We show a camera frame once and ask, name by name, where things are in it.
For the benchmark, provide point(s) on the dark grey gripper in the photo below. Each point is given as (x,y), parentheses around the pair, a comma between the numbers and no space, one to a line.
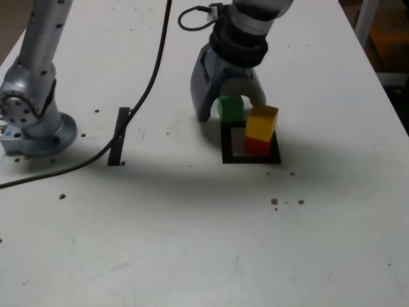
(223,72)

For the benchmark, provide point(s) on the green cube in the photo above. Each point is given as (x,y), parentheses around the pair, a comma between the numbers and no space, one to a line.
(231,110)

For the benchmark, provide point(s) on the yellow cube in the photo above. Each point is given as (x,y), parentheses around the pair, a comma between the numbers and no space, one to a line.
(260,123)

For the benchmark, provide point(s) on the red cube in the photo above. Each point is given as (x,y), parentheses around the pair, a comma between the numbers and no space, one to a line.
(257,147)

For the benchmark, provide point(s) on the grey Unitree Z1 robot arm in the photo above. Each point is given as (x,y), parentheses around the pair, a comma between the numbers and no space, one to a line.
(38,64)

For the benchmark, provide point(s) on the black tape square outline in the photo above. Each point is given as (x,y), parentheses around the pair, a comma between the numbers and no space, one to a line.
(252,160)

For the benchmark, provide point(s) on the black tape strip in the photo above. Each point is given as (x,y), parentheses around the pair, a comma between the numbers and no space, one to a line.
(114,158)

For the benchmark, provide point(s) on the brown cardboard box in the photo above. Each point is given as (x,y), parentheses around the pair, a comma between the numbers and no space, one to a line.
(390,48)

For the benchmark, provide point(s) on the white shelf board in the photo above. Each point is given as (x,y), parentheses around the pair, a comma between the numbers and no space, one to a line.
(396,78)

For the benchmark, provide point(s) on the white wrist camera, black mount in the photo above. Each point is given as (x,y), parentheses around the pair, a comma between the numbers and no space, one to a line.
(213,11)

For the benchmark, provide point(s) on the white frame post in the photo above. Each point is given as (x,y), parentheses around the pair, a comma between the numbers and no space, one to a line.
(364,19)

